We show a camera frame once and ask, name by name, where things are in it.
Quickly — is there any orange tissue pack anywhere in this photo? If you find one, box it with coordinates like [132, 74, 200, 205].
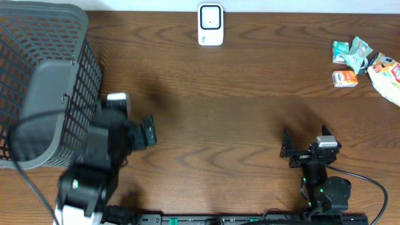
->
[332, 71, 358, 88]

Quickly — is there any large yellow wipes packet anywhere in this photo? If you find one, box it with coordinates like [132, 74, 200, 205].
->
[367, 52, 399, 106]

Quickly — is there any teal tissue pack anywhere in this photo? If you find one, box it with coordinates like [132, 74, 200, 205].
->
[332, 41, 349, 64]

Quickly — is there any mint Zappy wipes packet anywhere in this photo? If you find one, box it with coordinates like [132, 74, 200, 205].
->
[341, 36, 373, 74]

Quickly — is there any Zam-Buk ointment tin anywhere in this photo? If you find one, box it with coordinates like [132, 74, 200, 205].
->
[357, 57, 371, 76]

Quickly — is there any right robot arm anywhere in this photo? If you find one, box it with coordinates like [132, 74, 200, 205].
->
[279, 126, 351, 214]

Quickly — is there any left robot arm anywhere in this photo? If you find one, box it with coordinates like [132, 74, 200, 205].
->
[54, 107, 157, 224]

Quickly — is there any white barcode scanner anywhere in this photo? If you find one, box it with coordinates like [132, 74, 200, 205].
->
[197, 3, 224, 46]

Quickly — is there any grey plastic mesh basket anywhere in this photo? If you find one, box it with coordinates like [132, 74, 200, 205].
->
[1, 1, 103, 169]

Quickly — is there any black right camera cable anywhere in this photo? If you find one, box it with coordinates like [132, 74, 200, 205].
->
[321, 161, 390, 225]

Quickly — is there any black camera cable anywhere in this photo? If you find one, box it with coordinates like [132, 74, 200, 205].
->
[321, 161, 390, 225]
[7, 106, 94, 225]

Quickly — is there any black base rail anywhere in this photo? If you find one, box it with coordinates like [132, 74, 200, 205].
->
[136, 212, 369, 225]

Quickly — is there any black left camera cable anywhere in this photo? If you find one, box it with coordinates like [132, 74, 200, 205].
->
[7, 106, 94, 225]

